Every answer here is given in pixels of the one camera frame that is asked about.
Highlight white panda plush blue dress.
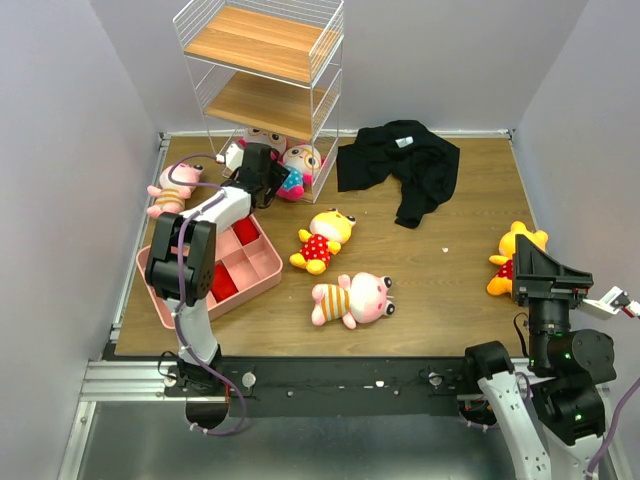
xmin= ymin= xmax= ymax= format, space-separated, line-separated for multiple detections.
xmin=237 ymin=127 xmax=288 ymax=156

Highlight orange plush red dotted dress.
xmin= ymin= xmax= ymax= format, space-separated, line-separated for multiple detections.
xmin=486 ymin=221 xmax=549 ymax=296

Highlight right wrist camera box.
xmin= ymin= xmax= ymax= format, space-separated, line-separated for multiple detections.
xmin=581 ymin=286 xmax=640 ymax=320

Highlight red item in tray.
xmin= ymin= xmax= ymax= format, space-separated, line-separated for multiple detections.
xmin=232 ymin=217 xmax=260 ymax=246
xmin=210 ymin=262 xmax=238 ymax=303

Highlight yellow plush red dotted dress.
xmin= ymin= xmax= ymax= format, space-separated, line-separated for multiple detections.
xmin=289 ymin=209 xmax=356 ymax=275

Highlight white panda plush yellow glasses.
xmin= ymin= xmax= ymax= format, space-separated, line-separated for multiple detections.
xmin=277 ymin=144 xmax=325 ymax=202

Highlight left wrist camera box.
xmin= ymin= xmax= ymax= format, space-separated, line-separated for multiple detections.
xmin=216 ymin=142 xmax=244 ymax=171

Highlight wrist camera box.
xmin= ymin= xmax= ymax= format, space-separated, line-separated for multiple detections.
xmin=581 ymin=286 xmax=640 ymax=320
xmin=216 ymin=142 xmax=244 ymax=171

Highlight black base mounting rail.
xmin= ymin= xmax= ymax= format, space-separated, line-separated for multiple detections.
xmin=157 ymin=356 xmax=483 ymax=419

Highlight pink frog plush striped shirt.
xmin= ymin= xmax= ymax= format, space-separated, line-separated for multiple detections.
xmin=311 ymin=272 xmax=396 ymax=329

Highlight black crumpled cloth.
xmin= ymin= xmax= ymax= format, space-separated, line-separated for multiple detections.
xmin=336 ymin=120 xmax=460 ymax=229

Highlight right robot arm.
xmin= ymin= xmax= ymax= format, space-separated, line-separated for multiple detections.
xmin=459 ymin=234 xmax=616 ymax=479

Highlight white wire shelf rack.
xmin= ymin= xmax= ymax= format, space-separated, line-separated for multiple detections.
xmin=173 ymin=1 xmax=345 ymax=202

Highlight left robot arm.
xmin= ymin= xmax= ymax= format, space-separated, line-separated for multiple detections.
xmin=144 ymin=143 xmax=289 ymax=395

